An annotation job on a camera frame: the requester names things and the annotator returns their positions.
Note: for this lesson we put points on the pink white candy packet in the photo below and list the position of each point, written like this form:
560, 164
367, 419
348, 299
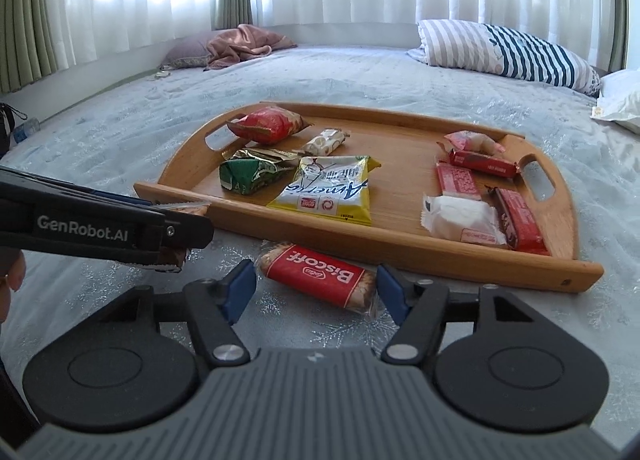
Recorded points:
469, 141

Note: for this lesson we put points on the yellow snack packet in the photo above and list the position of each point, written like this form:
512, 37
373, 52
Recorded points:
330, 187

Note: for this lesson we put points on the green snack packet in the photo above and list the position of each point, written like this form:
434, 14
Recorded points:
247, 175

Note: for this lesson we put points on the red chocolate bar packet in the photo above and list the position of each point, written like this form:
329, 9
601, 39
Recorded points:
517, 221

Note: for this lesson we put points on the wooden serving tray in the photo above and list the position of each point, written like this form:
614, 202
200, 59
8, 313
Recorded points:
407, 146

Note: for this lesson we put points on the white cake clear packet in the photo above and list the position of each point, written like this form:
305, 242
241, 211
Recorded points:
462, 220

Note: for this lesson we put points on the red square wafer packet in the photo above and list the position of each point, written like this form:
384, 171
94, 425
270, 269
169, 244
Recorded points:
456, 182

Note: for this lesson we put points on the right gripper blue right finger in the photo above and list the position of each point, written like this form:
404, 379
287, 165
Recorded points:
410, 301

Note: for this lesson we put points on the purple pillow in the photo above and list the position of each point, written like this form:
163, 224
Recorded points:
190, 52

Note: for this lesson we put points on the beige nougat bar packet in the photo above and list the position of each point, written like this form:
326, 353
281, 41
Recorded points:
325, 143

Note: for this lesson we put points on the striped pillow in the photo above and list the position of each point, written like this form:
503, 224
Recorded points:
502, 51

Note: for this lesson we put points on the gold snack packet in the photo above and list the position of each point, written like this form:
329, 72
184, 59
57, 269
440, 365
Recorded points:
281, 159

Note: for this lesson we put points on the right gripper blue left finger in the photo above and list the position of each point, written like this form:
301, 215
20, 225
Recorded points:
227, 297

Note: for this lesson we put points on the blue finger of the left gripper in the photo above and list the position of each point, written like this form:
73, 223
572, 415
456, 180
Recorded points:
70, 188
185, 234

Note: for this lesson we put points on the red Biscoff biscuit packet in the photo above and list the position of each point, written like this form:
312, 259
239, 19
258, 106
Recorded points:
321, 276

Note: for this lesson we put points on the red puffy snack bag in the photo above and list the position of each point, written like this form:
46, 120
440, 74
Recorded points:
267, 125

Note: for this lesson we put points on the white pillow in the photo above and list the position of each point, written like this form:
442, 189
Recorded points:
619, 100

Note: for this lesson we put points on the pink crumpled cloth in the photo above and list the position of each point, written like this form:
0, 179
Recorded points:
243, 43

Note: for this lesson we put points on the person's left hand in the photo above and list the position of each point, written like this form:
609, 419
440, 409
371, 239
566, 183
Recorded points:
11, 282

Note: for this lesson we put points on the brown nut bar packet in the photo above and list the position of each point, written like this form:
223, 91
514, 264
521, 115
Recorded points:
172, 257

